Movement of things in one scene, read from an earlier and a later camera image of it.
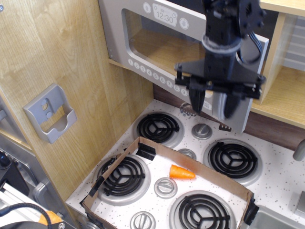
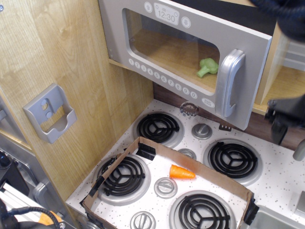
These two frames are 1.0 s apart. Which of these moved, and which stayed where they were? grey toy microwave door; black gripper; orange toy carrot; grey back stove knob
Moved: black gripper
Stayed: grey back stove knob; orange toy carrot; grey toy microwave door
